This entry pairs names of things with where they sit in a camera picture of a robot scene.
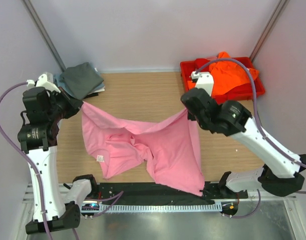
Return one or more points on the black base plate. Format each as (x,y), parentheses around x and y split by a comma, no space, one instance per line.
(152,194)

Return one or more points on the light blue folded t-shirt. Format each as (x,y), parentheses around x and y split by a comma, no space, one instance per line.
(57,81)

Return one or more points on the grey folded t-shirt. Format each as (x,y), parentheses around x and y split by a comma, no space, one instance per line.
(80,80)

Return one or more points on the pink t-shirt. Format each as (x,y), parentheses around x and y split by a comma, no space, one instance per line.
(170,148)

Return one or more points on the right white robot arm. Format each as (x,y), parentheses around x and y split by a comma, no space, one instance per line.
(281,173)

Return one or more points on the white slotted cable duct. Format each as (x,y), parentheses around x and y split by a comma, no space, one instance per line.
(92,208)

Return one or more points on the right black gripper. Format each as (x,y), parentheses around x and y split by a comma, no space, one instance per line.
(190,116)

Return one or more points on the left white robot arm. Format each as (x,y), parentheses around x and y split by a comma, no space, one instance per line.
(38,140)

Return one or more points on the black folded t-shirt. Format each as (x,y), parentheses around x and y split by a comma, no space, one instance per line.
(91,95)

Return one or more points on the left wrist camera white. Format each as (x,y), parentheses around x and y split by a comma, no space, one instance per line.
(44,80)

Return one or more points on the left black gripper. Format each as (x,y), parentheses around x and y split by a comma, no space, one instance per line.
(74,104)

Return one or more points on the orange t-shirt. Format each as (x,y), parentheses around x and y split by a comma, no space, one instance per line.
(227,75)

